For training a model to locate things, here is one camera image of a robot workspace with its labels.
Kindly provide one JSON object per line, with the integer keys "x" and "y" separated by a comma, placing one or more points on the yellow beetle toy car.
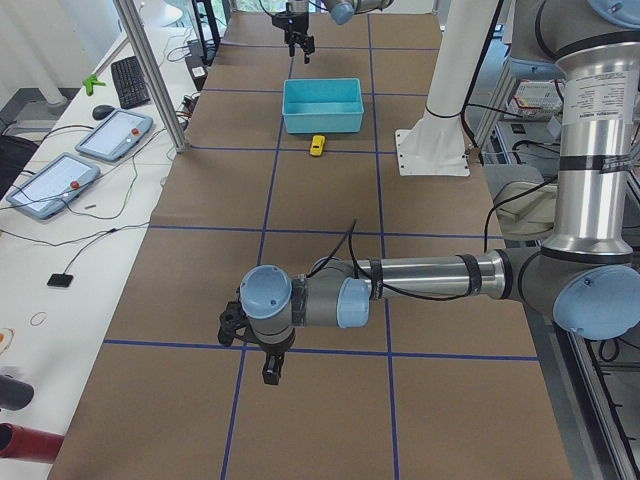
{"x": 317, "y": 145}

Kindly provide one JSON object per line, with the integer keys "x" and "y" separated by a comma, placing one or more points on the light blue plastic bin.
{"x": 318, "y": 106}

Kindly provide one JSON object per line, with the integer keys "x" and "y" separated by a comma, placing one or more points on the black keyboard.
{"x": 129, "y": 83}

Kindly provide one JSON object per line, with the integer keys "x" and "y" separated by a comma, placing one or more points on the teach pendant tablet far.
{"x": 115, "y": 135}

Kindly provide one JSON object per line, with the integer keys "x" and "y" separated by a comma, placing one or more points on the teach pendant tablet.
{"x": 115, "y": 135}
{"x": 54, "y": 187}

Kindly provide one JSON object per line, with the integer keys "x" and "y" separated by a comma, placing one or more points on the black computer mouse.
{"x": 100, "y": 112}

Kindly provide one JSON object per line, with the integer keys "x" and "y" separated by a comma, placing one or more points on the green plastic clamp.
{"x": 90, "y": 83}

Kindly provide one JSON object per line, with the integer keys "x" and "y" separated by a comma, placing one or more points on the small black square pad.
{"x": 60, "y": 280}

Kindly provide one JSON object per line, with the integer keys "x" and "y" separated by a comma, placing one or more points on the black cylinder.
{"x": 15, "y": 394}

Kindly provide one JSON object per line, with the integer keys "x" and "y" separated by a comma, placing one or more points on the red cylinder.
{"x": 27, "y": 444}

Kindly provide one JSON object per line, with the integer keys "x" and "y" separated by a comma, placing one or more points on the teach pendant tablet near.
{"x": 54, "y": 187}

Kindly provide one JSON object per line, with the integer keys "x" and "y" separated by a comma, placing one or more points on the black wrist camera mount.
{"x": 235, "y": 325}

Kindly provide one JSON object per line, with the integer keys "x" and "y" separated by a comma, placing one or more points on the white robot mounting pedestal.
{"x": 435, "y": 145}

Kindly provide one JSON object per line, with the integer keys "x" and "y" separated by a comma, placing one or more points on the aluminium frame post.
{"x": 133, "y": 26}

